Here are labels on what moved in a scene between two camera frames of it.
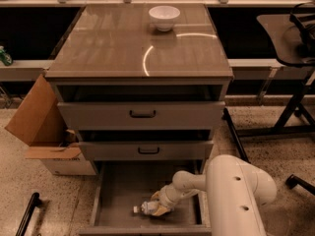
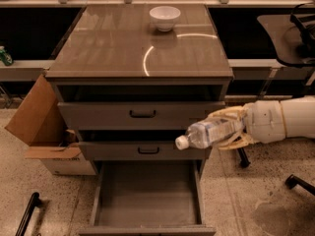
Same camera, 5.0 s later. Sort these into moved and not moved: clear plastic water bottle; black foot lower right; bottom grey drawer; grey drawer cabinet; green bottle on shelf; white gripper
Moved: white gripper; clear plastic water bottle
Not moved: bottom grey drawer; grey drawer cabinet; green bottle on shelf; black foot lower right
